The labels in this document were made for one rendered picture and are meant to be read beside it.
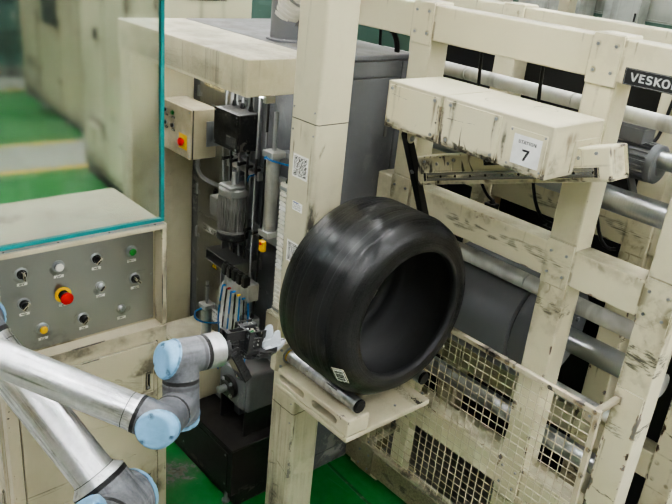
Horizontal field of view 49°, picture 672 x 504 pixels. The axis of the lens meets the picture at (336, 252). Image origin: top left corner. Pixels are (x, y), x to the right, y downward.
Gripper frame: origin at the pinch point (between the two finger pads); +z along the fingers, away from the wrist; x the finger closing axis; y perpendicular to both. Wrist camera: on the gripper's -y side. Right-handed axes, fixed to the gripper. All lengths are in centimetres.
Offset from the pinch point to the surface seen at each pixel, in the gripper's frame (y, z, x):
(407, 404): -28, 52, -8
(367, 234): 32.0, 20.3, -4.4
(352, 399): -19.4, 25.1, -7.9
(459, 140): 59, 48, -6
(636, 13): 153, 950, 429
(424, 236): 33.0, 35.7, -11.6
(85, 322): -20, -25, 65
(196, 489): -111, 34, 73
